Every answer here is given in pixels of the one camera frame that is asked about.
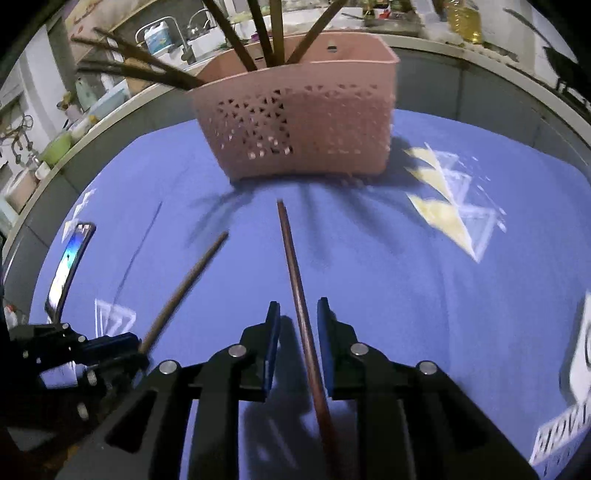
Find angular steel faucet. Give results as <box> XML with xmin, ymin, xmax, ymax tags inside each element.
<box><xmin>135</xmin><ymin>16</ymin><xmax>197</xmax><ymax>65</ymax></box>

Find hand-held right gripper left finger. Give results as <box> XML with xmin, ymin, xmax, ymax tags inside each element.
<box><xmin>55</xmin><ymin>301</ymin><xmax>281</xmax><ymax>480</ymax></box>

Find pale blue plastic tub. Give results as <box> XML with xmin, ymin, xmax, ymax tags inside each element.
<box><xmin>88</xmin><ymin>78</ymin><xmax>130</xmax><ymax>121</ymax></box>

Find blue printed tablecloth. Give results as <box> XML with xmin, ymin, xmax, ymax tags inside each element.
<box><xmin>28</xmin><ymin>108</ymin><xmax>591</xmax><ymax>480</ymax></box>

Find bundle of wooden chopsticks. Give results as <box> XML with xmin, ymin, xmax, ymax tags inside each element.
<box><xmin>71</xmin><ymin>0</ymin><xmax>347</xmax><ymax>90</ymax></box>

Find egg tray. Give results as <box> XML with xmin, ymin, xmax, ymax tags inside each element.
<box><xmin>462</xmin><ymin>39</ymin><xmax>520</xmax><ymax>65</ymax></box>

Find pink perforated utensil basket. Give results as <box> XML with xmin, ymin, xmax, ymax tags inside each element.
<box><xmin>187</xmin><ymin>31</ymin><xmax>400</xmax><ymax>181</ymax></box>

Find large cooking oil bottle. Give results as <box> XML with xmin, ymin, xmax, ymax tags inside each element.
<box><xmin>445</xmin><ymin>0</ymin><xmax>484</xmax><ymax>44</ymax></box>

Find light brown single chopstick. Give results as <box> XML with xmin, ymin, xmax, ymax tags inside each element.
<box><xmin>137</xmin><ymin>231</ymin><xmax>230</xmax><ymax>355</ymax></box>

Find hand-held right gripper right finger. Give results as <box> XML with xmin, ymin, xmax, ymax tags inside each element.
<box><xmin>317</xmin><ymin>296</ymin><xmax>541</xmax><ymax>480</ymax></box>

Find steel basin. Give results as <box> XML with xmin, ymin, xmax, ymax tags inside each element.
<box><xmin>342</xmin><ymin>9</ymin><xmax>426</xmax><ymax>35</ymax></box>

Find white pocket router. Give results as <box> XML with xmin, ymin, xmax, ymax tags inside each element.
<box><xmin>560</xmin><ymin>292</ymin><xmax>591</xmax><ymax>402</ymax></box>

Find reddish brown single chopstick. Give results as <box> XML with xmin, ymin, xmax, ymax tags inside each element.
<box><xmin>276</xmin><ymin>198</ymin><xmax>345</xmax><ymax>480</ymax></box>

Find white detergent jug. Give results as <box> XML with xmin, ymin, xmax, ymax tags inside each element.
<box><xmin>143</xmin><ymin>23</ymin><xmax>178</xmax><ymax>56</ymax></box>

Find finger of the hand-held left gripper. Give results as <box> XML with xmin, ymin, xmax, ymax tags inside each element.
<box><xmin>87</xmin><ymin>354</ymin><xmax>151</xmax><ymax>398</ymax></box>
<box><xmin>84</xmin><ymin>332</ymin><xmax>143</xmax><ymax>359</ymax></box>

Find green bowl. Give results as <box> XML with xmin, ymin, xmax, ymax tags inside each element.
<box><xmin>44</xmin><ymin>134</ymin><xmax>75</xmax><ymax>167</ymax></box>

